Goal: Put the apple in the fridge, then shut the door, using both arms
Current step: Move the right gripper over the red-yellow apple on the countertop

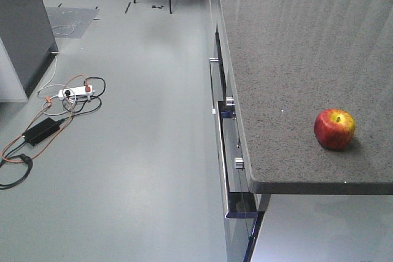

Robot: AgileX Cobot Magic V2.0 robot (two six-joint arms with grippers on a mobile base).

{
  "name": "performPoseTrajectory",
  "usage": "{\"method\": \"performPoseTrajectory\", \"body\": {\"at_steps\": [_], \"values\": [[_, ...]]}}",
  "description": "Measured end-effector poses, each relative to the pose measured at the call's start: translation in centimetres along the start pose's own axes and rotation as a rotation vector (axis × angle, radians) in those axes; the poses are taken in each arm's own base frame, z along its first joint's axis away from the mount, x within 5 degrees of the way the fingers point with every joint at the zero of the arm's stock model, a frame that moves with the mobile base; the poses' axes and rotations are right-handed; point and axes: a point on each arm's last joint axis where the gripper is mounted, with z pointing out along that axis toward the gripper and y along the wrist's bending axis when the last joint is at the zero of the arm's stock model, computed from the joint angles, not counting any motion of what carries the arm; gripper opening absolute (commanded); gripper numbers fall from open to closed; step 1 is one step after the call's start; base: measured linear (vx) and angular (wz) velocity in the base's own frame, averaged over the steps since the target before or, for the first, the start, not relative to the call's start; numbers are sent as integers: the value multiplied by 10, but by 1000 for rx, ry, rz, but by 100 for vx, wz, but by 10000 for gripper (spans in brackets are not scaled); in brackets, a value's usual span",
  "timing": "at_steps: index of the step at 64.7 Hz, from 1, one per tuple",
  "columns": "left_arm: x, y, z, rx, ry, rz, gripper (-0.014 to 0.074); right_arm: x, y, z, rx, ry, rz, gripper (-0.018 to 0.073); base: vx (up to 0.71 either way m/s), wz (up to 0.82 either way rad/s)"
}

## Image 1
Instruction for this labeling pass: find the white power strip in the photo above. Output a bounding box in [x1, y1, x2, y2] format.
[58, 85, 95, 100]

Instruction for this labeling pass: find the black power adapter brick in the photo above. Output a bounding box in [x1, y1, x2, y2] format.
[21, 118, 64, 146]

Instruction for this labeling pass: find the grey speckled kitchen counter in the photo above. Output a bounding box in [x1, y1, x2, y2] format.
[210, 0, 392, 261]

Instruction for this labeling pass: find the grey floor mat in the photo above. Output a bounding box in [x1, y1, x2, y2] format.
[45, 7, 99, 39]

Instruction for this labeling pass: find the grey white cabinet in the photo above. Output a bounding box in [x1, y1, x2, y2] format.
[1, 0, 58, 102]

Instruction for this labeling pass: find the black power cable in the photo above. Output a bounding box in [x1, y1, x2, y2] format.
[0, 77, 107, 190]

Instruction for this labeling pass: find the white cable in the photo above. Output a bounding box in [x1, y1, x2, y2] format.
[37, 24, 75, 99]

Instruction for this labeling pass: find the orange extension cable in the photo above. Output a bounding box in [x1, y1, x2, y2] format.
[1, 74, 94, 163]

